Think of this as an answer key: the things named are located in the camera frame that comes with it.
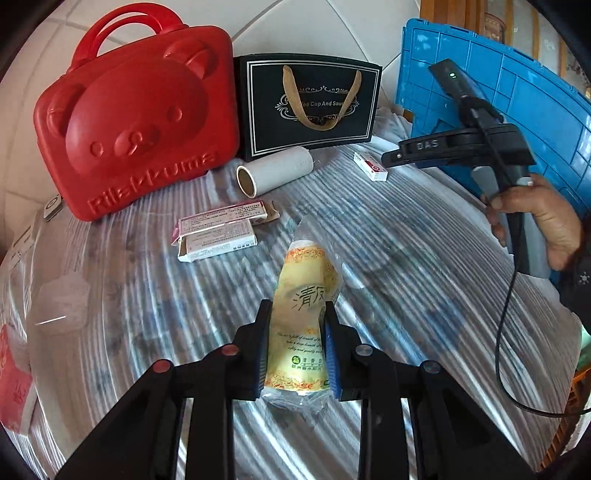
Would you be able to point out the pink-white medicine box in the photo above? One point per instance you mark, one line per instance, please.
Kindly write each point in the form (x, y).
(221, 214)
(217, 242)

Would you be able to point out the clear plastic container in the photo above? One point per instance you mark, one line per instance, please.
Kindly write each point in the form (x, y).
(62, 302)

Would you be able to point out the black gift box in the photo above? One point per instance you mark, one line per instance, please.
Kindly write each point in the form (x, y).
(304, 101)

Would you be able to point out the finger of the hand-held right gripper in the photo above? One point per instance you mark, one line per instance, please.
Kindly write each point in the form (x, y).
(392, 159)

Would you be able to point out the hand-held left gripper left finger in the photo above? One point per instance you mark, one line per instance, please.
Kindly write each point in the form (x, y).
(265, 360)

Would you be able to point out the pink box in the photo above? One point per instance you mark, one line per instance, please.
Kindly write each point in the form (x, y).
(16, 383)

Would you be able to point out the person's right hand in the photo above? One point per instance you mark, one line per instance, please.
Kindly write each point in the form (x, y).
(549, 217)

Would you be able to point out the blue plastic crate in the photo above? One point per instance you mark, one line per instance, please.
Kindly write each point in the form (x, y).
(531, 115)

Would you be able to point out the white paper roll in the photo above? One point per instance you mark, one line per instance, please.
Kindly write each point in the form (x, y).
(277, 170)

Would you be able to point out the small white square device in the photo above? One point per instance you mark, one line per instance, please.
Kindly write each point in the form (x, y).
(52, 206)

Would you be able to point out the small red-white box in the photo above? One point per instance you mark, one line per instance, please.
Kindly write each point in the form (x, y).
(370, 167)

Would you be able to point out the person's right forearm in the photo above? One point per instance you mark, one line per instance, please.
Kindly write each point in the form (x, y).
(577, 290)

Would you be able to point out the red bear-face case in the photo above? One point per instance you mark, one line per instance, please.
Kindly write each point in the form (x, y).
(134, 120)

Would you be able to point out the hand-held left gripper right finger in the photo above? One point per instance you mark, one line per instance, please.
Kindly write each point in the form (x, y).
(331, 355)

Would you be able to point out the yellow tissue packet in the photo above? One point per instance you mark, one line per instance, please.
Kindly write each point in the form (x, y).
(300, 295)

